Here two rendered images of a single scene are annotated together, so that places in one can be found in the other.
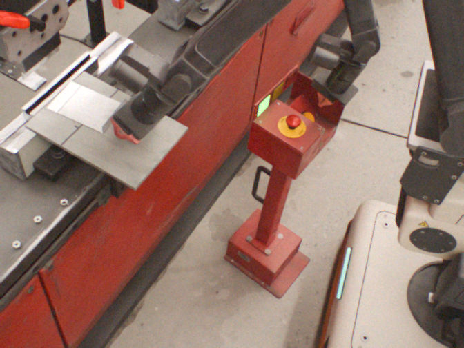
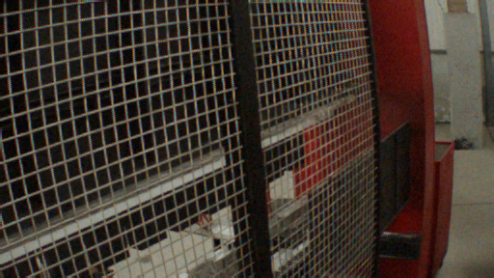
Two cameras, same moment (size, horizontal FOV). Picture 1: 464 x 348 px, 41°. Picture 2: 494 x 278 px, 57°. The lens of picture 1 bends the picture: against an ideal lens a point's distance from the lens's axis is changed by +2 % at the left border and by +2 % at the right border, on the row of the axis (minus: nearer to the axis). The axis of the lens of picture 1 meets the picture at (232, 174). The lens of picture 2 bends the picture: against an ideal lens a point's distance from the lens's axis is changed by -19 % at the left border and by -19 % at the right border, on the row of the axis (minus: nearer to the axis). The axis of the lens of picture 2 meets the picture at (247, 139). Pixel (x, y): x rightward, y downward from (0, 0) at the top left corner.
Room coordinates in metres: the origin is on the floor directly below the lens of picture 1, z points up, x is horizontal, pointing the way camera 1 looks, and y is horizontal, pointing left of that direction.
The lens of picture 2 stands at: (2.93, 0.87, 1.89)
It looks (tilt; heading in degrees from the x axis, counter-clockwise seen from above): 13 degrees down; 191
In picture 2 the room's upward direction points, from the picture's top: 6 degrees counter-clockwise
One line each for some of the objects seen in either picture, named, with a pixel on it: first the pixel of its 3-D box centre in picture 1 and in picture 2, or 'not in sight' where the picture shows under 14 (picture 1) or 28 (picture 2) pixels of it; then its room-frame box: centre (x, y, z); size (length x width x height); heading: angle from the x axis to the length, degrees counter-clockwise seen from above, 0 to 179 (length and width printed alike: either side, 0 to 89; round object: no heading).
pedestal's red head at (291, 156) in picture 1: (296, 121); not in sight; (1.06, -0.15, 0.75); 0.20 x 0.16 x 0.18; 150
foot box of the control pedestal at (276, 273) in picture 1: (269, 251); not in sight; (1.05, -0.17, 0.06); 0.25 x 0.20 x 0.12; 60
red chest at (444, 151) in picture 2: not in sight; (413, 218); (-0.41, 1.32, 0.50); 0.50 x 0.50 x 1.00; 66
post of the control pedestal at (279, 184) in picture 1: (276, 195); not in sight; (1.06, -0.15, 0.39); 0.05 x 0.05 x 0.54; 60
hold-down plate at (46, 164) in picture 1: (90, 128); not in sight; (0.83, 0.33, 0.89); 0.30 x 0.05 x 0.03; 156
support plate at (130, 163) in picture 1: (108, 127); (216, 228); (0.75, 0.26, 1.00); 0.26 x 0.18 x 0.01; 66
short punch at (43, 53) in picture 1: (37, 45); not in sight; (0.81, 0.39, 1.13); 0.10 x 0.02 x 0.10; 156
